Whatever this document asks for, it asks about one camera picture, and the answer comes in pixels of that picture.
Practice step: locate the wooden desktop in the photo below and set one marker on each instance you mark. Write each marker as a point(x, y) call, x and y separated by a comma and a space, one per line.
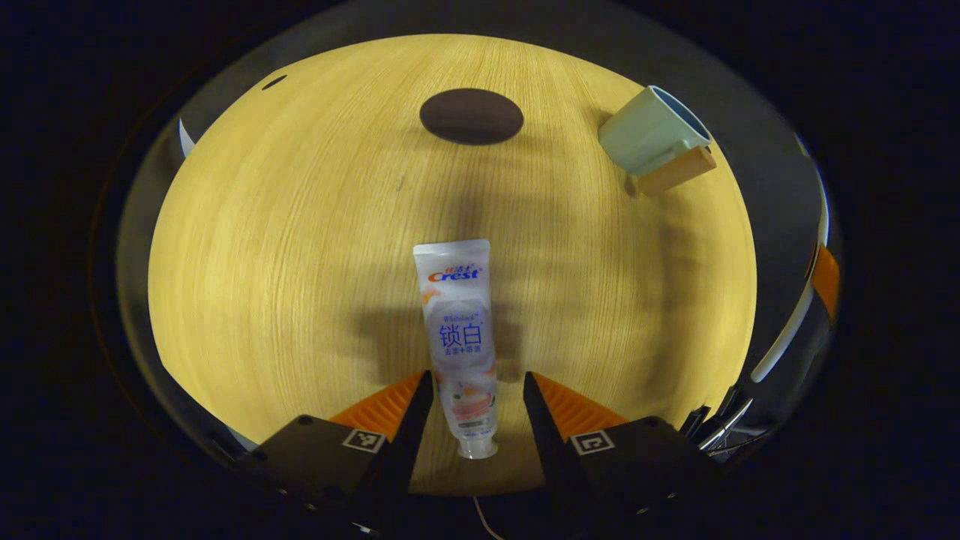
point(285, 262)

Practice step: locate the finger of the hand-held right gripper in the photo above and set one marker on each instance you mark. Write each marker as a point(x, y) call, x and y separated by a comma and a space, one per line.
point(826, 281)

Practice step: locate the white toothpaste tube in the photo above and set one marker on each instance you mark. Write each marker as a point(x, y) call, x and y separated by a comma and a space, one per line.
point(457, 330)

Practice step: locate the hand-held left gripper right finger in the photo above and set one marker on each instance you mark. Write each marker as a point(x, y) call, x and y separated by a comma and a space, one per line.
point(547, 442)

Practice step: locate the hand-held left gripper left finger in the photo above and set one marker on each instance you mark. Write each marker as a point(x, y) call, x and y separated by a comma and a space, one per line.
point(409, 435)

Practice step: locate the dark brown round coaster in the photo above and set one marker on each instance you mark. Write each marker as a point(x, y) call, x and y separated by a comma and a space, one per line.
point(471, 116)

